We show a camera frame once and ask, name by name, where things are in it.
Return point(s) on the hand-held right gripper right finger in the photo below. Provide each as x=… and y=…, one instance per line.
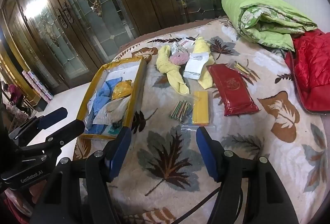
x=206, y=153

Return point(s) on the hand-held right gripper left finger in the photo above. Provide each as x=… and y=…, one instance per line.
x=120, y=151

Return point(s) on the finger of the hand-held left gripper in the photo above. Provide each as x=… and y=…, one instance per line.
x=52, y=115
x=69, y=129

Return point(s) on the dark green small item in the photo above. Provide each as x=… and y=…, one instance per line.
x=114, y=128

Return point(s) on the stack of patterned boxes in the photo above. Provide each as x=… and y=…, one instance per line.
x=38, y=86

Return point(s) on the cardboard box with yellow tape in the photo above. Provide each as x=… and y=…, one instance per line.
x=87, y=100

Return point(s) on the leaf printed blanket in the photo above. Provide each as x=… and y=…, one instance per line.
x=167, y=157

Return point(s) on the white plastic bag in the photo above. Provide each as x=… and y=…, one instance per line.
x=110, y=110

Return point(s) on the yellow block in clear bag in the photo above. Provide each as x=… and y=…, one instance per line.
x=200, y=107

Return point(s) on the bundle of colourful sticks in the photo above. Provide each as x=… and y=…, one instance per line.
x=180, y=111

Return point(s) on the blue towel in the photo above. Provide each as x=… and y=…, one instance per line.
x=103, y=92

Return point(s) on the red pouch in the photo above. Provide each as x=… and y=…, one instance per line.
x=232, y=89

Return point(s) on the yellow towel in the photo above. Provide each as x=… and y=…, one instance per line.
x=175, y=77

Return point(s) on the packet of gold sticks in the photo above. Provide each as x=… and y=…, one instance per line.
x=239, y=68

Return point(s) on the pink fluffy cloth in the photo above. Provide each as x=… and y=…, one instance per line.
x=179, y=58

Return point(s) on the white patterned packet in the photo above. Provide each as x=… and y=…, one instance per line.
x=178, y=48

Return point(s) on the small white packet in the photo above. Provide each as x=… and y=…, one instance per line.
x=187, y=42

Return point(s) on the brown bed cover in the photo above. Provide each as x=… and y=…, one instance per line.
x=165, y=30

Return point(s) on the red quilted jacket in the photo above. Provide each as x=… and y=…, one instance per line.
x=312, y=71

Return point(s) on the green folded quilt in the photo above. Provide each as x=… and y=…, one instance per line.
x=268, y=17

